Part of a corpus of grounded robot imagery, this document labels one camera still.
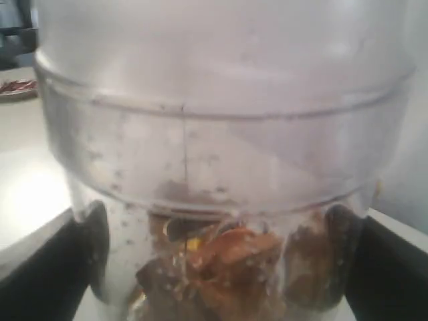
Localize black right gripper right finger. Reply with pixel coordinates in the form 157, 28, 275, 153
330, 205, 427, 320

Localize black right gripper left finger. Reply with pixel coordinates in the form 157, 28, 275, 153
1, 202, 110, 320

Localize brown and yellow food pieces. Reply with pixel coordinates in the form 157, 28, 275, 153
130, 213, 352, 320

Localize clear plastic shaker tumbler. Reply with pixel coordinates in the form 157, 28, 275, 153
40, 79, 408, 320

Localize clear dome shaker lid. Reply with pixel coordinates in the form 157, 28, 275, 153
35, 1, 414, 115

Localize plate with red pieces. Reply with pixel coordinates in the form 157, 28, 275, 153
1, 79, 37, 102

